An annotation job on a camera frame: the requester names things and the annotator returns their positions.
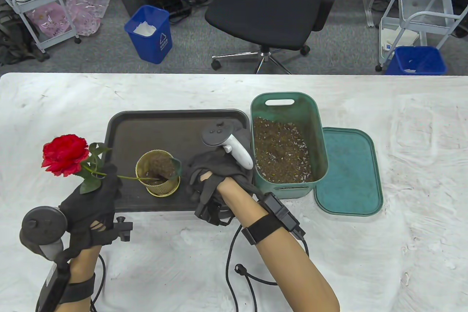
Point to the dark brown plastic tray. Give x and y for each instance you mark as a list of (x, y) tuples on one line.
[(139, 129)]

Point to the person's left hand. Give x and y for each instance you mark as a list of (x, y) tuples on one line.
[(91, 209)]

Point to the pink plastic bag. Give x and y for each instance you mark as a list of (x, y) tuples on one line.
[(49, 21), (87, 12)]

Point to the white crumpled paper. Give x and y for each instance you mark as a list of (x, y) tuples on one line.
[(144, 28)]

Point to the person's right forearm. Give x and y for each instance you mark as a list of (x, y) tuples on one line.
[(292, 282)]

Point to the dark backpack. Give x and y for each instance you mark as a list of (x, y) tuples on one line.
[(14, 45)]

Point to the person's right hand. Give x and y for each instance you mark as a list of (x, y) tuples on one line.
[(215, 164)]

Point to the red artificial rose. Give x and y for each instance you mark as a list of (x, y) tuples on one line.
[(64, 154)]

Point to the brown potting mix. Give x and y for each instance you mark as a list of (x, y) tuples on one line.
[(281, 151), (162, 165)]

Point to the dark grey handheld controller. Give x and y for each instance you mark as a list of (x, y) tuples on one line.
[(42, 224)]

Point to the blue bin with white symbol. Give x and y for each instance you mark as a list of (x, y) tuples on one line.
[(150, 48)]

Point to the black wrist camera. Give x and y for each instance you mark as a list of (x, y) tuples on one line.
[(279, 213)]

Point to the grey wrist camera with label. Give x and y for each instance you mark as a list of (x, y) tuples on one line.
[(51, 290)]

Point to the plain blue waste bin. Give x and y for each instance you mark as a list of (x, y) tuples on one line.
[(398, 67)]

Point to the teal plastic storage bin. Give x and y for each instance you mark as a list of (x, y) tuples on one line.
[(263, 107)]

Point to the black mount bracket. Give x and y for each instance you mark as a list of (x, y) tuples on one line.
[(124, 229)]

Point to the teal plastic bin lid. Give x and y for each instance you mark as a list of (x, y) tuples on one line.
[(347, 173)]

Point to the black office chair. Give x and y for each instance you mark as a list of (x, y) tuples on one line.
[(263, 12)]

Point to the gold ribbed flower pot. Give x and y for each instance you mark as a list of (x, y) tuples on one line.
[(162, 189)]

